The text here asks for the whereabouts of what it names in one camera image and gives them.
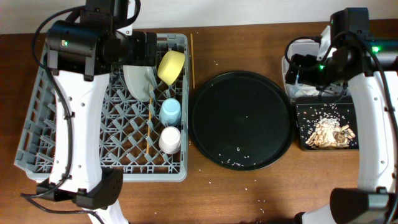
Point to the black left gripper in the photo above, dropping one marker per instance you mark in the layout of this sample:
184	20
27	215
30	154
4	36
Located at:
139	42

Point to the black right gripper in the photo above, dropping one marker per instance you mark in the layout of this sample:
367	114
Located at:
308	63

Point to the yellow bowl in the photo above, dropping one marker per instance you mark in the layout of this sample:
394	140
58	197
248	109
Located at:
170	66

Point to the grey round plate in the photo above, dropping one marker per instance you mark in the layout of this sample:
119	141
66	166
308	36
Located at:
139	81

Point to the food scraps pile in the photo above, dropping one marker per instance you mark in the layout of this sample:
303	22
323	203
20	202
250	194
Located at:
329	134

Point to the light blue cup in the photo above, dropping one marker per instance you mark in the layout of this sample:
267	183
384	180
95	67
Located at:
170	112

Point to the pink cup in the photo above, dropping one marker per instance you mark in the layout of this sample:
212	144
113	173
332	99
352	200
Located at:
170	140

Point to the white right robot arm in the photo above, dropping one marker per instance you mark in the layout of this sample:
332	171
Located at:
368	68

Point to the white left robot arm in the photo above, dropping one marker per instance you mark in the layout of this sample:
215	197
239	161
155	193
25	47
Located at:
82	51

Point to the grey dishwasher rack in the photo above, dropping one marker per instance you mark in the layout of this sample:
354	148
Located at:
129	129

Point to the clear plastic bin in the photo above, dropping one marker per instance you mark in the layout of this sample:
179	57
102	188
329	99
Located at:
316	46

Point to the black rectangular tray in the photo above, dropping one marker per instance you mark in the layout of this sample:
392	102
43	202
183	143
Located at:
310	110

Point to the round black tray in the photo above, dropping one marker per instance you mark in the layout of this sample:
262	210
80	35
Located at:
241	120

